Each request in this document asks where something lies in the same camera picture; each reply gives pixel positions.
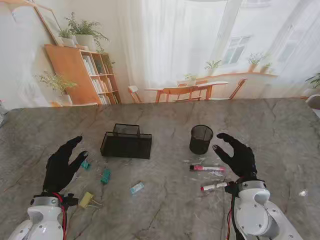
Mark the pink whiteboard marker black cap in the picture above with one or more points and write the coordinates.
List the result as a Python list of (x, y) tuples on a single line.
[(205, 168)]

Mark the small teal binder clip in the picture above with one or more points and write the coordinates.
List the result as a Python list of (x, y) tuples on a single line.
[(86, 165)]

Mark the large teal binder clip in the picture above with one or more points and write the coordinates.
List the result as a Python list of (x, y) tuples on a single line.
[(106, 175)]

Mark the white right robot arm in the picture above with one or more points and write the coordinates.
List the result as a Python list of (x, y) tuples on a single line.
[(260, 215)]

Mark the light blue small box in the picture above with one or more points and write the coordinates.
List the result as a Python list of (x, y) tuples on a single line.
[(137, 188)]

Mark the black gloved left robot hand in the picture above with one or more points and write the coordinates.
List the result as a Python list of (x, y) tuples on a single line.
[(58, 167)]

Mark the yellow binder clip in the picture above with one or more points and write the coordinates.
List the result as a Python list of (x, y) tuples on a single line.
[(85, 200)]

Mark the white marker red cap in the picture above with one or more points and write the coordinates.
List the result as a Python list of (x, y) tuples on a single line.
[(212, 186)]

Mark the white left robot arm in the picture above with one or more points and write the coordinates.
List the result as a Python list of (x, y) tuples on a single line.
[(42, 220)]

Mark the black mesh desk organizer tray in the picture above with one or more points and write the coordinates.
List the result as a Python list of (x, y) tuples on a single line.
[(125, 147)]

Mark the printed room scene backdrop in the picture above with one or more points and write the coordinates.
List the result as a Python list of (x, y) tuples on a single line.
[(162, 37)]

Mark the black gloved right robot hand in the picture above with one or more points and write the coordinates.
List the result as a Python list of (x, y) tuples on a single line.
[(242, 160)]

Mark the black mesh pen cup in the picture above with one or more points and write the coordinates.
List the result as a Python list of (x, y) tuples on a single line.
[(200, 145)]

